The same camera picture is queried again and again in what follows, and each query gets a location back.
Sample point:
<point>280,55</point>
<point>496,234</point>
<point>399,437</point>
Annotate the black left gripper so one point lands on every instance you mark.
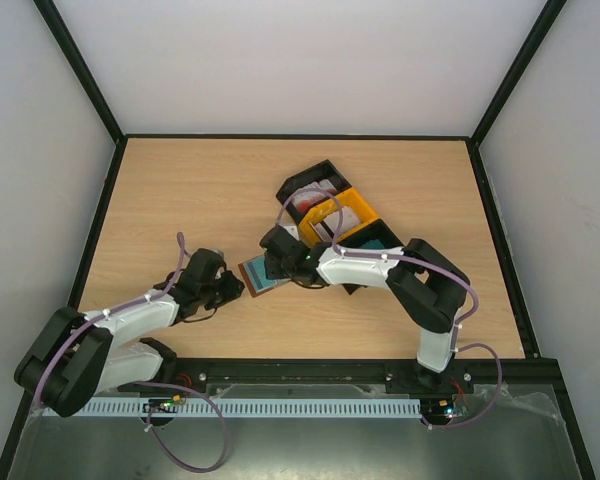
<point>232,291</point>

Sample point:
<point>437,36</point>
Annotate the teal card stack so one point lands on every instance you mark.
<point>374,244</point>

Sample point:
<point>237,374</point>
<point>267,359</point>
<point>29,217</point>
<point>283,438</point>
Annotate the yellow middle tray compartment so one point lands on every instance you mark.
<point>351,198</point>

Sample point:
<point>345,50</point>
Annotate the black metal cage frame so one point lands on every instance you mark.
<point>532,42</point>

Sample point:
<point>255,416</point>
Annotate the light blue slotted cable duct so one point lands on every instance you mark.
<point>256,408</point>

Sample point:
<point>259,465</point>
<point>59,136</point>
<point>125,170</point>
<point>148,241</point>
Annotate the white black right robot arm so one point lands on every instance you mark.
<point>430,288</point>

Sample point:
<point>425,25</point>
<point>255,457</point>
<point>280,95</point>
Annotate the black tray compartment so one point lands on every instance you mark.
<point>322,170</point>
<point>375,236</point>

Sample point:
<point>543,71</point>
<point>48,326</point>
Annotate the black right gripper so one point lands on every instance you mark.
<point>272,265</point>

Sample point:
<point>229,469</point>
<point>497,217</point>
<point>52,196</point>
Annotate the black right tray compartment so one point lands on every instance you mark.
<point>375,236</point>

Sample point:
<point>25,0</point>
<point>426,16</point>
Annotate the teal credit card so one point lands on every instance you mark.
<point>257,274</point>

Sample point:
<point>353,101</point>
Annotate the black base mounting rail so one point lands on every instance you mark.
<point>404,376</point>

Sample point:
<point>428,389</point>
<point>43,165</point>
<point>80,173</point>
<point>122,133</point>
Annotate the brown leather card holder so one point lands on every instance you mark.
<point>247,282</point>

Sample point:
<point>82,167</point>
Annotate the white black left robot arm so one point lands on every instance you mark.
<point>80,354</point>

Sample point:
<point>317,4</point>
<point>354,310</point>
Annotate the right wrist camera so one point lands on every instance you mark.
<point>292,230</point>

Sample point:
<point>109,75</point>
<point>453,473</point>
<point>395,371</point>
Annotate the red white card stack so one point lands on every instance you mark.
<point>312,194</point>

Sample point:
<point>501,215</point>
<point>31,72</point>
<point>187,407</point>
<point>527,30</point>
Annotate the black left tray compartment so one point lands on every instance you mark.
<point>322,170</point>

